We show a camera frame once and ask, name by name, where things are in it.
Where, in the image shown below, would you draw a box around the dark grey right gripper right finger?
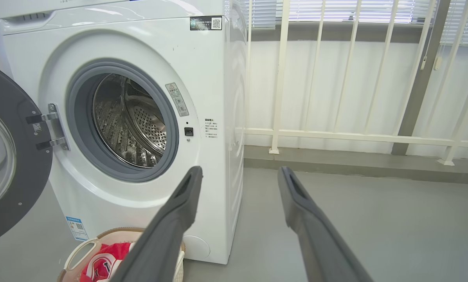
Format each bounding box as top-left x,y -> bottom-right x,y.
277,166 -> 374,282

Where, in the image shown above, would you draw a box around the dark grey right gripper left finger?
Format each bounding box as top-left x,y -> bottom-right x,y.
110,166 -> 203,282

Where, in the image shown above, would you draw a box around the red and white garment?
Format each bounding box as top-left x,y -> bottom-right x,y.
79,242 -> 135,282

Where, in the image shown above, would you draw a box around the grey washing machine door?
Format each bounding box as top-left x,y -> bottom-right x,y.
0,61 -> 54,248

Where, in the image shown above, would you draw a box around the cream basket with brown rim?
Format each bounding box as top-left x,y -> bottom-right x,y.
58,228 -> 185,282

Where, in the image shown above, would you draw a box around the white front-load washing machine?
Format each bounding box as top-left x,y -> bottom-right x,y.
0,0 -> 248,265

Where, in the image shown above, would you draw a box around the white metal railing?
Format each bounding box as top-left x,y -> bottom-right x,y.
244,0 -> 468,166

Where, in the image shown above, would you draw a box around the white window blinds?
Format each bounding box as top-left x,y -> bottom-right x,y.
240,0 -> 468,47

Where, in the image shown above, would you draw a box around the grey window post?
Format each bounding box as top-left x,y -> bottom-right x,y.
391,0 -> 452,156

